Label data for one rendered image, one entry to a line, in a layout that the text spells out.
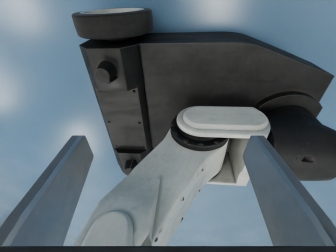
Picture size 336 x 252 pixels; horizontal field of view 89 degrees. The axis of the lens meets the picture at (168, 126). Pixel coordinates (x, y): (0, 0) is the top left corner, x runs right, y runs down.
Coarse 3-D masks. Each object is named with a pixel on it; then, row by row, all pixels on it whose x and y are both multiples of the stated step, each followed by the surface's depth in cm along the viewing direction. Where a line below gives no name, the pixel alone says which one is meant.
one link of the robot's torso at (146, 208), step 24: (168, 144) 39; (192, 144) 36; (216, 144) 36; (144, 168) 34; (168, 168) 33; (192, 168) 33; (216, 168) 42; (120, 192) 27; (144, 192) 27; (168, 192) 29; (192, 192) 35; (96, 216) 23; (120, 216) 22; (144, 216) 23; (168, 216) 27; (96, 240) 20; (120, 240) 20; (144, 240) 24; (168, 240) 32
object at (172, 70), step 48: (96, 48) 39; (144, 48) 42; (192, 48) 41; (240, 48) 40; (96, 96) 50; (144, 96) 50; (192, 96) 49; (240, 96) 48; (288, 96) 44; (144, 144) 60; (288, 144) 36
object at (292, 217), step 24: (264, 144) 9; (264, 168) 9; (288, 168) 8; (264, 192) 9; (288, 192) 7; (264, 216) 9; (288, 216) 7; (312, 216) 6; (288, 240) 7; (312, 240) 6
